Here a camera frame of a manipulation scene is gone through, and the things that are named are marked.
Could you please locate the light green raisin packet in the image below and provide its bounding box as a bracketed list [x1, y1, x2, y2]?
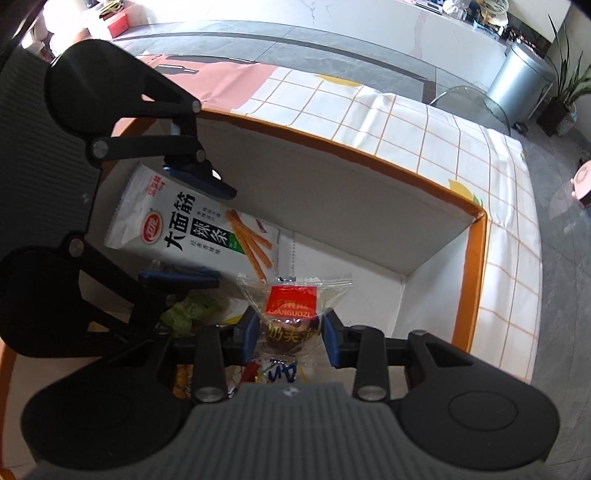
[159, 291, 222, 335]

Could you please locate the orange cardboard box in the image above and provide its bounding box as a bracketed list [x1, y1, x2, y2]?
[0, 108, 489, 480]

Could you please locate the clear glass tabletop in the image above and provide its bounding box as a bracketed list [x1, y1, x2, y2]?
[427, 84, 512, 136]

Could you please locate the grey metal trash can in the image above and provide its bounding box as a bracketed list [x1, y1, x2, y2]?
[487, 41, 555, 128]

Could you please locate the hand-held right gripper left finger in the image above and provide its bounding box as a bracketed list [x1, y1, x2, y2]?
[115, 306, 260, 403]

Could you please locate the long white spicy strip packet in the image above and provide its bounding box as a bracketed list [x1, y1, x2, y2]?
[104, 164, 282, 283]

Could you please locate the pink round object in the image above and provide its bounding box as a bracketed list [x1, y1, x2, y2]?
[571, 159, 591, 208]

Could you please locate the white marble bench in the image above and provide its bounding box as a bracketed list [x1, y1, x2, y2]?
[152, 0, 509, 54]

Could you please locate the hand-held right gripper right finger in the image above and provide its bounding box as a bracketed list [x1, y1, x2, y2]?
[322, 310, 476, 401]

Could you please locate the long leaf potted plant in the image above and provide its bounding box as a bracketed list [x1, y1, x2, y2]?
[536, 14, 591, 138]

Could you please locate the clear red label date packet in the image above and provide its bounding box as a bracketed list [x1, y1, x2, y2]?
[236, 274, 354, 370]

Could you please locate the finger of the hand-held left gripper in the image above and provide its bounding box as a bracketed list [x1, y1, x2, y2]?
[67, 233, 220, 344]
[91, 58, 238, 200]

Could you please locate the pink white checked tablecloth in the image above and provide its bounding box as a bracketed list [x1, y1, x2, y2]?
[134, 53, 543, 384]

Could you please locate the red box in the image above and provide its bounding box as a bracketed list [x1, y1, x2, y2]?
[105, 11, 127, 40]

